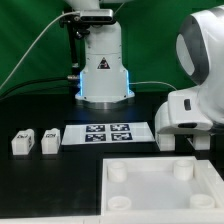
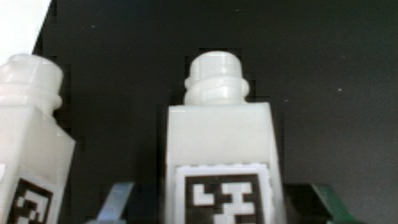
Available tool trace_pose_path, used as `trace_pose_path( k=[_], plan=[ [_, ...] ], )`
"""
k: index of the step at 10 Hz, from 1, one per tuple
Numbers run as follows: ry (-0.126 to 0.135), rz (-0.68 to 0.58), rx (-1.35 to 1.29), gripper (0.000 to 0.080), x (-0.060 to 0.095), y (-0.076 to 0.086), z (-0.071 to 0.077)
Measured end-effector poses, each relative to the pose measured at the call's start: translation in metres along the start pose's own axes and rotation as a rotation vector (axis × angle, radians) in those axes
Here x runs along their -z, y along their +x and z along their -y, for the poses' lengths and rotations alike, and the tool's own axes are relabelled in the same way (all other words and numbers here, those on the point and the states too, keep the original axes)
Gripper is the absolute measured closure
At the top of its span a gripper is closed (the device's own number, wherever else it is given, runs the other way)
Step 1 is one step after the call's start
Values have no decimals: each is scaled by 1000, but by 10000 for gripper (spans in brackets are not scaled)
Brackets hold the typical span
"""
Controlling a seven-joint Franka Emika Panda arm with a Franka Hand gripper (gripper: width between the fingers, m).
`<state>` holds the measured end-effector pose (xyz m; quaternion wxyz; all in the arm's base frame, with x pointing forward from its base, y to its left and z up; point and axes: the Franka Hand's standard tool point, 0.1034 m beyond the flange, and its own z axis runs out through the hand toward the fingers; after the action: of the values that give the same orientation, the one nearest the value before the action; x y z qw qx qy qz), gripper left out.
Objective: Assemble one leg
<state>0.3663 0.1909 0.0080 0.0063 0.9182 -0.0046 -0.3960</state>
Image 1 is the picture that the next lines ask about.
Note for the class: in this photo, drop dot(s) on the grey camera on stand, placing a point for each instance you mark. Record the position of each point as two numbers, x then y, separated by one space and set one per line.
95 17

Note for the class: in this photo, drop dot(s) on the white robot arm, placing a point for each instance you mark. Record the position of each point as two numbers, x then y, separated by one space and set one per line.
104 81

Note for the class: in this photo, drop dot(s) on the black camera stand pole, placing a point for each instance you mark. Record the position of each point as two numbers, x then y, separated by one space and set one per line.
74 58

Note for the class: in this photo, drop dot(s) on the white sheet with AprilTags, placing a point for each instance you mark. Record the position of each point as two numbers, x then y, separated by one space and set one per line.
107 133

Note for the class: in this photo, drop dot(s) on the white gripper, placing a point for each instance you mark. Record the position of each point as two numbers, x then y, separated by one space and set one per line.
181 114

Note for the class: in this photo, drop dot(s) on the white square tabletop tray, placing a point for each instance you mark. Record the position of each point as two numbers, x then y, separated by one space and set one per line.
158 183

